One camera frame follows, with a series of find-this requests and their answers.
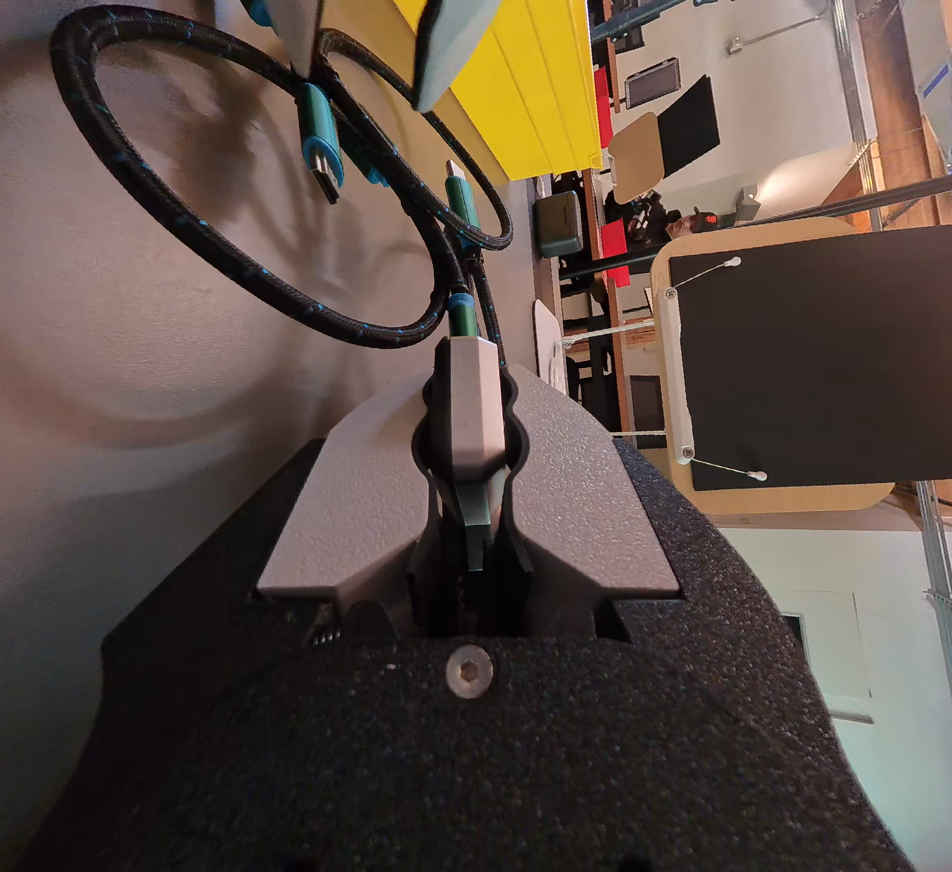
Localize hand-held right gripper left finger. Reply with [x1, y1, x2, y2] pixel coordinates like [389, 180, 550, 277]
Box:
[256, 368, 458, 636]

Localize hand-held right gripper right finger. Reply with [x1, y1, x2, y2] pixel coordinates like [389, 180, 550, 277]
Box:
[482, 365, 679, 636]

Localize silver HDMI switch box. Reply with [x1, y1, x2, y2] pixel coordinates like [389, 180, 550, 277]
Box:
[433, 335, 513, 482]

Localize braided HDMI cable green plugs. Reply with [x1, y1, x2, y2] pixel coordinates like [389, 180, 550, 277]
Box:
[445, 247, 510, 367]
[51, 0, 466, 351]
[320, 27, 516, 270]

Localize yellow plastic bin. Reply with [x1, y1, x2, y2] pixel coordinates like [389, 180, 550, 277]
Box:
[364, 0, 605, 183]

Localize small wood-framed board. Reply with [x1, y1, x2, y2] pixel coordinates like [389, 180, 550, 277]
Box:
[608, 74, 721, 205]

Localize dark green case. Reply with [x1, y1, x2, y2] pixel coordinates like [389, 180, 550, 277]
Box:
[535, 189, 586, 260]

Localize black tripod pole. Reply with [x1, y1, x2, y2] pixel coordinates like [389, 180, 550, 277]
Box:
[558, 176, 952, 279]

